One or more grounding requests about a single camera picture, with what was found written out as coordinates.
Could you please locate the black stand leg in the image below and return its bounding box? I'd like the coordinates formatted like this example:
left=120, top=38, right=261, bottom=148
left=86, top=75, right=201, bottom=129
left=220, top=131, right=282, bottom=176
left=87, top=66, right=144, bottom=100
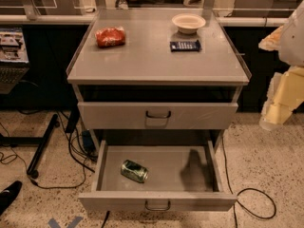
left=0, top=114, right=60, bottom=179

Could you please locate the dark blue snack packet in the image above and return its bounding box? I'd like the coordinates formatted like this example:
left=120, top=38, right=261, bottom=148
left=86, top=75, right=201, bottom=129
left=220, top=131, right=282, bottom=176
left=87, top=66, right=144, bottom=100
left=170, top=40, right=201, bottom=51

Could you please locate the laptop on left desk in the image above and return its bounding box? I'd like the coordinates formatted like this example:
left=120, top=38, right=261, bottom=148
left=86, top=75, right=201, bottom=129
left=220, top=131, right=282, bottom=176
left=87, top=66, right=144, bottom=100
left=0, top=28, right=30, bottom=94

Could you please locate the clear water bottle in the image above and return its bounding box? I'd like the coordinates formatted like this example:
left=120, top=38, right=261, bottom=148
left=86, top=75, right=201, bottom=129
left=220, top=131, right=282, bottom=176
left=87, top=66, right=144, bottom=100
left=118, top=0, right=128, bottom=10

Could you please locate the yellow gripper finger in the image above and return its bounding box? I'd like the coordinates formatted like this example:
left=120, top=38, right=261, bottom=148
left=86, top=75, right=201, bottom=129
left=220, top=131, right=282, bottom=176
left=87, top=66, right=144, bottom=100
left=267, top=66, right=304, bottom=109
left=259, top=100, right=293, bottom=131

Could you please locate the green soda can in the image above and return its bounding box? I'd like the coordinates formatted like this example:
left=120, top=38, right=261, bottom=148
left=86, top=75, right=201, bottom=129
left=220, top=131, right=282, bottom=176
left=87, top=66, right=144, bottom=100
left=121, top=160, right=148, bottom=183

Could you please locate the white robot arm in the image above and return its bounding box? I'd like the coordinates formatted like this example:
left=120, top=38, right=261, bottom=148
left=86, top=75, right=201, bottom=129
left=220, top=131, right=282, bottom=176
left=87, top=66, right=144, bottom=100
left=258, top=2, right=304, bottom=131

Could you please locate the black cable bundle left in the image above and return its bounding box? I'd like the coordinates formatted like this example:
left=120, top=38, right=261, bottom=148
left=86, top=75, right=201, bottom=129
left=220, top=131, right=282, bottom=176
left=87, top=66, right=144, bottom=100
left=0, top=109, right=99, bottom=190

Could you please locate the open grey lower drawer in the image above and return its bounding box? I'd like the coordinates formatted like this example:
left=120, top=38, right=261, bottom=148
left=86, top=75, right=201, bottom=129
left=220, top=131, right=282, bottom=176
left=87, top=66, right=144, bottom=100
left=79, top=142, right=237, bottom=212

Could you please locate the black floor cable right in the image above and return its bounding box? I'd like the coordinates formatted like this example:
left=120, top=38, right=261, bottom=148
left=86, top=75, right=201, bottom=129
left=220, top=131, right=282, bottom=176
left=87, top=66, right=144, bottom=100
left=220, top=136, right=277, bottom=228

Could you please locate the white paper bowl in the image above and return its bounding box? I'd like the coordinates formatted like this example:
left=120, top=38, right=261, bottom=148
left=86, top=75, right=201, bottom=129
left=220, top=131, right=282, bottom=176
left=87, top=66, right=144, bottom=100
left=172, top=13, right=206, bottom=34

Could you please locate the grey drawer cabinet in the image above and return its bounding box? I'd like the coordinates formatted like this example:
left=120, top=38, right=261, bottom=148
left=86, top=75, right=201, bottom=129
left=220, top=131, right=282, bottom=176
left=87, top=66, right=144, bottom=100
left=67, top=9, right=250, bottom=144

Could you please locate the black shoe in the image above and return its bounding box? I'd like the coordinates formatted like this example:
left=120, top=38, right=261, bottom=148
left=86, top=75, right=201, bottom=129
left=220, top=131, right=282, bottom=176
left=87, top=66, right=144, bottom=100
left=0, top=180, right=22, bottom=216

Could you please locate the red chip bag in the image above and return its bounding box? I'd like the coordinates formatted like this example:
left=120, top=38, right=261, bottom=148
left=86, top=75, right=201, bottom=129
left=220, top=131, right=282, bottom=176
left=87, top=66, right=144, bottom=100
left=95, top=27, right=125, bottom=48

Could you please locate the closed grey upper drawer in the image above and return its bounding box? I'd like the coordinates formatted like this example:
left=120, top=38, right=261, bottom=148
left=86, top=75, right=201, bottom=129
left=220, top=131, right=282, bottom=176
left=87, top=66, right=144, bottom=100
left=78, top=102, right=238, bottom=129

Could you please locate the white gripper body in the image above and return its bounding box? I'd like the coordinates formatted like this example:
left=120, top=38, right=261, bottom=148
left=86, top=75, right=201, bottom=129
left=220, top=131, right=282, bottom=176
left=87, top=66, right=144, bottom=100
left=258, top=26, right=283, bottom=51

